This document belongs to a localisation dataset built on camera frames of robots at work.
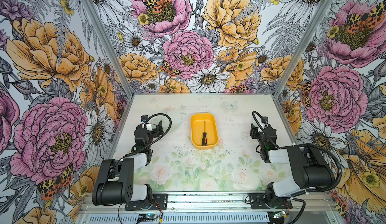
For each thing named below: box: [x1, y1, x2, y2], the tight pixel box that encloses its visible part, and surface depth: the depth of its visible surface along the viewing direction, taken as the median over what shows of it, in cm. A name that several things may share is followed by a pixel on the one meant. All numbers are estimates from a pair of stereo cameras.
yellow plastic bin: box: [189, 112, 220, 150], surface depth 103 cm
